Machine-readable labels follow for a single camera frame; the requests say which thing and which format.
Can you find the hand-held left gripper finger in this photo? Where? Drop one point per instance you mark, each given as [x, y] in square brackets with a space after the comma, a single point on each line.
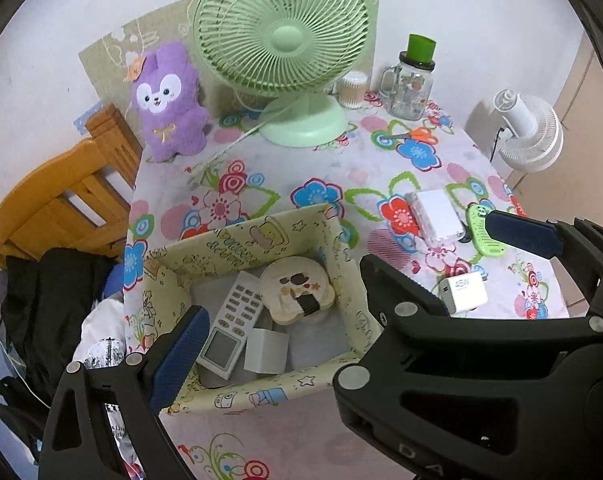
[179, 360]

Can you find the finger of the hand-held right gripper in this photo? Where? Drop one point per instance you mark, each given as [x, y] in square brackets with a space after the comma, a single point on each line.
[524, 235]
[381, 280]

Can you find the green panda-print device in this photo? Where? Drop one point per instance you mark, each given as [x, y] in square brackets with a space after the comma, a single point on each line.
[474, 225]

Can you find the white remote control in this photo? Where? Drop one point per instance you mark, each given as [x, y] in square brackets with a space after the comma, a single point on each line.
[234, 310]

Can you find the white charger cube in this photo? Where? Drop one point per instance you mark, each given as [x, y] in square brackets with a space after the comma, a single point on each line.
[266, 352]
[464, 292]

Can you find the cream bear-shaped case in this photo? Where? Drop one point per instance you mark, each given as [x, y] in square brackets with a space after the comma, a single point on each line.
[291, 272]

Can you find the cartoon-print storage box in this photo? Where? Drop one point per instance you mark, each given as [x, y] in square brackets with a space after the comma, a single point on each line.
[241, 240]

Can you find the white printed cloth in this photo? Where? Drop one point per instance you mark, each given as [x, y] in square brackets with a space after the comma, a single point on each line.
[101, 330]

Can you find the white floor fan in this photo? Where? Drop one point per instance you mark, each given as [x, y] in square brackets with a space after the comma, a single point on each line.
[531, 135]

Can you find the blue cloth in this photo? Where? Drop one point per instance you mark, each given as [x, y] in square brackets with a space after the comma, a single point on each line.
[115, 280]

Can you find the beige wooden door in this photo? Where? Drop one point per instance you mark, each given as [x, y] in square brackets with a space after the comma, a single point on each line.
[591, 125]

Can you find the floral tablecloth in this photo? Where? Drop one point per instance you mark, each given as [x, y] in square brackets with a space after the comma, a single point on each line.
[291, 435]

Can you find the black clothing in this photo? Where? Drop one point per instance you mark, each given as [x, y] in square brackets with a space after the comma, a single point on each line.
[56, 300]

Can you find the black bag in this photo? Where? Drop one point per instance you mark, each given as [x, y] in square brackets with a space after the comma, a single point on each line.
[11, 410]

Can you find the glass mug with green lid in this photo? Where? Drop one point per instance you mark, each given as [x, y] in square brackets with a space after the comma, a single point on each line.
[409, 95]

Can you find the cotton swab jar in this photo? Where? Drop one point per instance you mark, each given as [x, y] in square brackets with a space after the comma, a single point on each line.
[354, 91]

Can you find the wooden chair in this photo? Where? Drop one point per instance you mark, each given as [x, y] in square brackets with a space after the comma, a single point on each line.
[41, 210]

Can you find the purple plush toy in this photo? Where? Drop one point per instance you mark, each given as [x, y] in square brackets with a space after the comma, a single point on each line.
[169, 120]

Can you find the green desk fan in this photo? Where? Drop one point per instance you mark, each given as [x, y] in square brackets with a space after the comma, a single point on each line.
[281, 40]

